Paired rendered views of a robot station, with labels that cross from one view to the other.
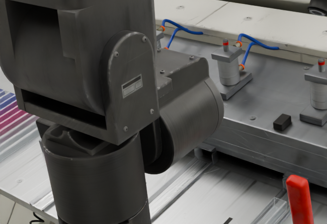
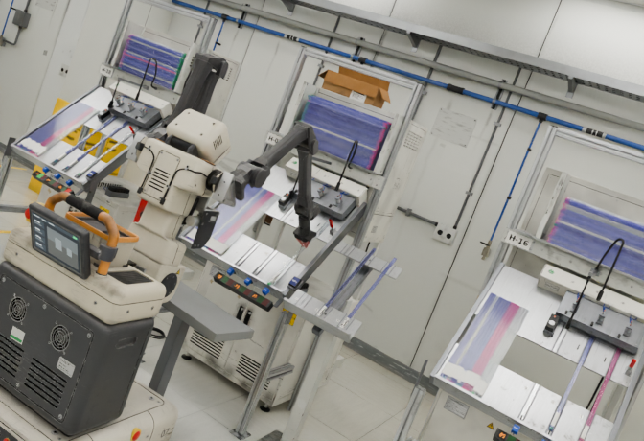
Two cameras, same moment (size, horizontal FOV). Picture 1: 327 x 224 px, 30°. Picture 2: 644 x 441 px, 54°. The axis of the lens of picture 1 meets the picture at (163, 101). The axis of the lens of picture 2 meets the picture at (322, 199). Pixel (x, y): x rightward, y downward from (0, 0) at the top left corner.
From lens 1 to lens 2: 2.65 m
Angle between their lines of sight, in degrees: 15
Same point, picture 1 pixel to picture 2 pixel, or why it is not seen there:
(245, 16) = (324, 174)
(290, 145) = (331, 210)
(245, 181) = (323, 216)
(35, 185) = (279, 215)
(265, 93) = (327, 197)
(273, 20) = (331, 177)
